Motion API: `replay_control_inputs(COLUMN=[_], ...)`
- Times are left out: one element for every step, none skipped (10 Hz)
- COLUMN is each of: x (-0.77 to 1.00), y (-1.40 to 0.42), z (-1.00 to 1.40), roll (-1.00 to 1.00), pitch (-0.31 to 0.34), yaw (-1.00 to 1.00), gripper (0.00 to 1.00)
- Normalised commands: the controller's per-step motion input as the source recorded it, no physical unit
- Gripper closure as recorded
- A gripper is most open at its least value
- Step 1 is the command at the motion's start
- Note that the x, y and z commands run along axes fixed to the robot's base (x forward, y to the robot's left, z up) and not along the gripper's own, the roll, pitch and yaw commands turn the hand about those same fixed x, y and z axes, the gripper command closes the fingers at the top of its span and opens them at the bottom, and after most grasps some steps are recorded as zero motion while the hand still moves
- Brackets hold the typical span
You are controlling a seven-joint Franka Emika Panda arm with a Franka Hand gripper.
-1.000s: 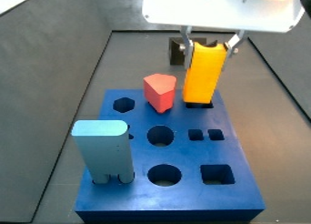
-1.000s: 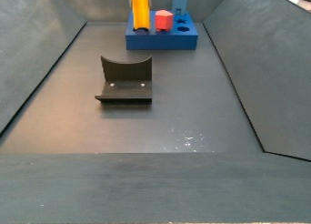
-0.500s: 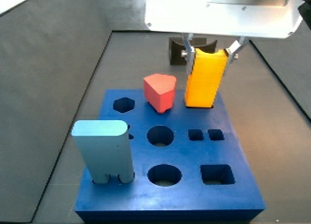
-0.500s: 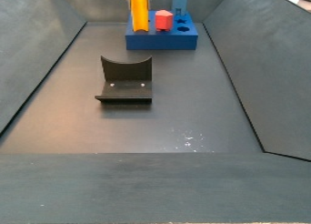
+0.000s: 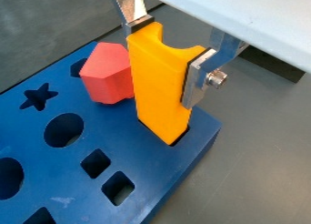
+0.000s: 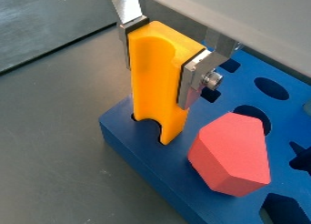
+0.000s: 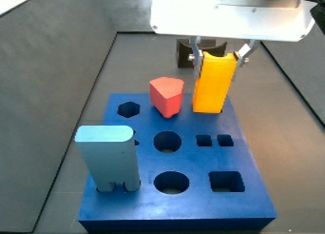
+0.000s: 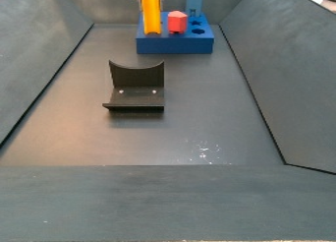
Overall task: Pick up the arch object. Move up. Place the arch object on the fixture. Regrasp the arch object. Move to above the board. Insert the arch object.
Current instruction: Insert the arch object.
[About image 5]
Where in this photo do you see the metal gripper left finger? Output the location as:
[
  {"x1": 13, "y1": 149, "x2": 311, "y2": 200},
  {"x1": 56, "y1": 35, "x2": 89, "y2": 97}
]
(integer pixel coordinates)
[{"x1": 112, "y1": 0, "x2": 155, "y2": 36}]

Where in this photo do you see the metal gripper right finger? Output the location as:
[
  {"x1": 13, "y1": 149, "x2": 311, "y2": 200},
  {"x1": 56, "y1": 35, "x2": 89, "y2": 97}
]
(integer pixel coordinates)
[{"x1": 181, "y1": 28, "x2": 248, "y2": 109}]

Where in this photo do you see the yellow arch block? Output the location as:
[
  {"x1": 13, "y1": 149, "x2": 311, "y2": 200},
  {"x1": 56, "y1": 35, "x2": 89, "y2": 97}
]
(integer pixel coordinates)
[{"x1": 126, "y1": 22, "x2": 205, "y2": 145}]

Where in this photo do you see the black fixture block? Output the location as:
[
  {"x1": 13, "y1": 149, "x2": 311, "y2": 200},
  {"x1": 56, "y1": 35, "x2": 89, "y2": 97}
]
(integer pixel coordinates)
[{"x1": 239, "y1": 46, "x2": 304, "y2": 83}]

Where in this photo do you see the blue shape sorter board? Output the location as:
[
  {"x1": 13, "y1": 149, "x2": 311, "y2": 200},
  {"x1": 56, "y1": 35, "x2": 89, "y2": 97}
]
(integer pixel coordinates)
[{"x1": 0, "y1": 45, "x2": 221, "y2": 224}]

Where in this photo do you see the red pentagon block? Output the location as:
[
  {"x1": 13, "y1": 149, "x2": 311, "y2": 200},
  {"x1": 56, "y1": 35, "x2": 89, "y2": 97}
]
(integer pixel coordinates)
[{"x1": 78, "y1": 42, "x2": 133, "y2": 105}]

